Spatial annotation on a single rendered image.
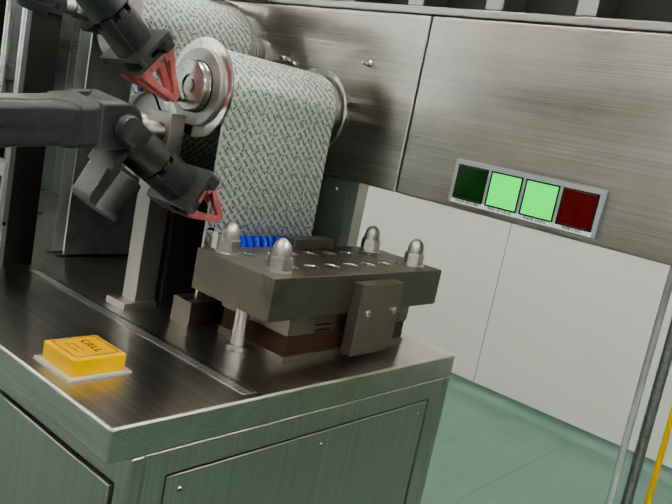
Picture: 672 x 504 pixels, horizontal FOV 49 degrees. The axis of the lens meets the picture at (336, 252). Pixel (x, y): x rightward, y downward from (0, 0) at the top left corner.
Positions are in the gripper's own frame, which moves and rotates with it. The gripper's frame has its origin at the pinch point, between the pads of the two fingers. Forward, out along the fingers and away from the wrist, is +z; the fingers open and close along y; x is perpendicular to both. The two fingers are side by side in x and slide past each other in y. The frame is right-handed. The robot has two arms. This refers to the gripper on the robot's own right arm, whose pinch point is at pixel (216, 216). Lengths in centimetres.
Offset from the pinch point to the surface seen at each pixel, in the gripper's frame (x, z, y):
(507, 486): 1, 214, -21
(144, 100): 11.7, -8.8, -19.9
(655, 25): 49, 8, 46
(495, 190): 25.1, 20.1, 28.6
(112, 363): -25.2, -12.8, 13.4
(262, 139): 13.9, -0.6, 0.3
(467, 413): 26, 257, -69
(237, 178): 6.6, -0.6, 0.3
